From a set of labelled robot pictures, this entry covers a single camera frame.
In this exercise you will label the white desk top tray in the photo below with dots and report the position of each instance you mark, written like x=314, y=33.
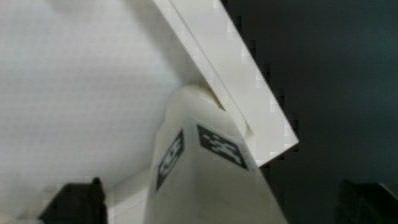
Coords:
x=96, y=57

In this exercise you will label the white leg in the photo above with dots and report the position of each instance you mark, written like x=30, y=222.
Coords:
x=208, y=189

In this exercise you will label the white front fence bar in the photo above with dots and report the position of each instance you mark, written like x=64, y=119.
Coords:
x=126, y=196

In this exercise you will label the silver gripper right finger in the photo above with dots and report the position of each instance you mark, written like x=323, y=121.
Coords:
x=366, y=204

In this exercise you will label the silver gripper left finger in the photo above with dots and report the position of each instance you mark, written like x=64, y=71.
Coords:
x=76, y=206

